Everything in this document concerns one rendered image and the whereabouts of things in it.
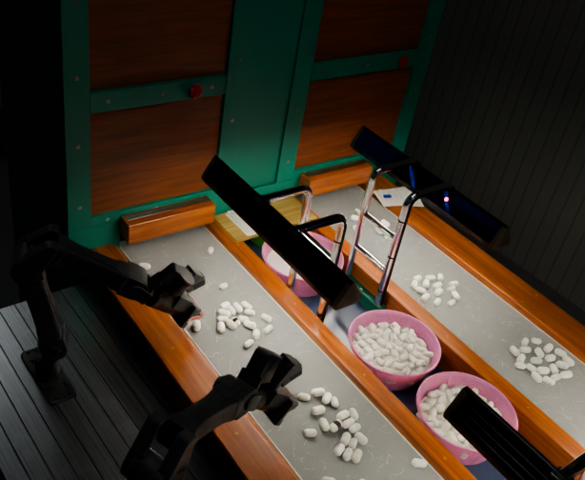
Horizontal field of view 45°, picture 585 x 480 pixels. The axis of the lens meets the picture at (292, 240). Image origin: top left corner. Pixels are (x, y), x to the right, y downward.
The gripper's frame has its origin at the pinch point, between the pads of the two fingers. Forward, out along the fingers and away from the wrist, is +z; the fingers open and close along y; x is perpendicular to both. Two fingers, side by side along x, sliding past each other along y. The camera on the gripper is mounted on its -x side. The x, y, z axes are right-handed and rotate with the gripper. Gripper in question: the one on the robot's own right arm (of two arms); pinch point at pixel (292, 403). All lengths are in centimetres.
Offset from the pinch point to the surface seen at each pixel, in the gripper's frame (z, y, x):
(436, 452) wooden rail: 28.2, -23.5, -10.0
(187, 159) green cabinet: 8, 86, -23
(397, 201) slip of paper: 84, 64, -54
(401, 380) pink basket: 38.6, -0.6, -14.8
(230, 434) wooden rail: -3.2, 5.8, 15.4
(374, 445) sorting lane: 21.9, -13.0, -1.7
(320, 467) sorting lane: 9.7, -11.0, 8.1
